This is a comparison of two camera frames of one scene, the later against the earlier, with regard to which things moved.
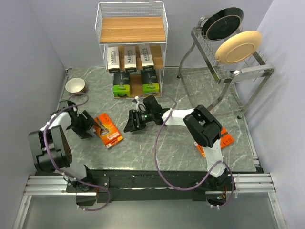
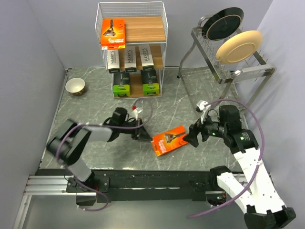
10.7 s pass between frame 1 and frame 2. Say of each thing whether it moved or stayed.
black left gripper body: moved
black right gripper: moved
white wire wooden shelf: stayed
